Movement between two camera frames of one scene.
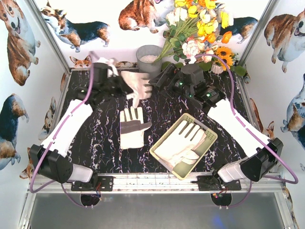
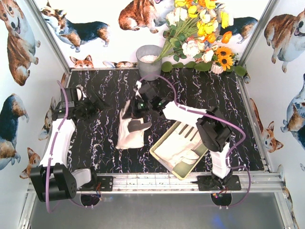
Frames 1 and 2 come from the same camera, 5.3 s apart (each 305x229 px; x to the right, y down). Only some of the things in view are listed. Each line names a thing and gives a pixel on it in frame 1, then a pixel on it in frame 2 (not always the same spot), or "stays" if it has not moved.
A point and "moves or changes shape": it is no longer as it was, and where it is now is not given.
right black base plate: (208, 183) stays
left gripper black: (121, 86) to (90, 105)
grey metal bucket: (146, 55) stays
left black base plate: (105, 183) stays
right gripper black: (165, 78) to (133, 110)
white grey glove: (132, 131) moves or changes shape
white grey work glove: (177, 149) stays
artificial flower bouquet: (195, 27) stays
